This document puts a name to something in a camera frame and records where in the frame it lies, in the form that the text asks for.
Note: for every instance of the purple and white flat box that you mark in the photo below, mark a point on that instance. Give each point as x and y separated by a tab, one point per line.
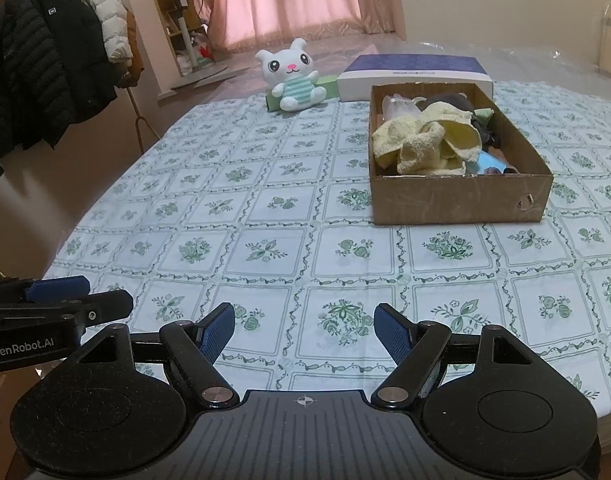
415	72

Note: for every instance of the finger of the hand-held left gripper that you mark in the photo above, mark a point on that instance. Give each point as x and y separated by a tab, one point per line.
110	305
55	287

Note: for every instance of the white bunny plush toy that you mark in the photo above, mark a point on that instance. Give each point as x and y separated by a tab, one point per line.
293	75

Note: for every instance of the green floral printed tablecloth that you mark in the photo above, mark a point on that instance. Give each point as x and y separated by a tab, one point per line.
285	210

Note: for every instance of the gold metal clothes rack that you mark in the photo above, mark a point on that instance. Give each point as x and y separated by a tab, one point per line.
143	125

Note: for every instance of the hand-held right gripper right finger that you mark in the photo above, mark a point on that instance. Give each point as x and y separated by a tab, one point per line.
393	332

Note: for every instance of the black puffer jacket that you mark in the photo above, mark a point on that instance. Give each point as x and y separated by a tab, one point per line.
15	90
80	60

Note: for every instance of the black face mask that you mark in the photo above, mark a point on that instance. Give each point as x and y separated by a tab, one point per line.
453	101

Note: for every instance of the white ruffled cloth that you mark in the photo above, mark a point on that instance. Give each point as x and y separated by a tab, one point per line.
400	106

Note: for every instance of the blue face mask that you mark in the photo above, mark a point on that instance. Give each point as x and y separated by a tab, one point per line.
490	164

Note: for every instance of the wooden bookshelf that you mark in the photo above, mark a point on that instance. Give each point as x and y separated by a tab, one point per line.
163	0

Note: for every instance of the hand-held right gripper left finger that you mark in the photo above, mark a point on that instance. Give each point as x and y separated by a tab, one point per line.
218	332

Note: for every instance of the white stand fan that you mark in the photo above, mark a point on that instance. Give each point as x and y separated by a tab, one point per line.
188	45

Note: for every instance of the light green cloth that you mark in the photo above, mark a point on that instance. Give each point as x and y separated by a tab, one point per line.
484	115

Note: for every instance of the clear plastic sheet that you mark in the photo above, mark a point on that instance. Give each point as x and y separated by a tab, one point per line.
535	60

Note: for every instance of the light green box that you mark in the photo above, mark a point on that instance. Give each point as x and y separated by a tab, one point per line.
328	85

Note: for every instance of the brown cardboard box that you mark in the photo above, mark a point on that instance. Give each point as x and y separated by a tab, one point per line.
445	200

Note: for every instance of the yellow towel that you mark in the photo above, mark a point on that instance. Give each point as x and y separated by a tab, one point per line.
425	140

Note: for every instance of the white puffer jacket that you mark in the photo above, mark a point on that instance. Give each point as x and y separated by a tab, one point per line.
110	15

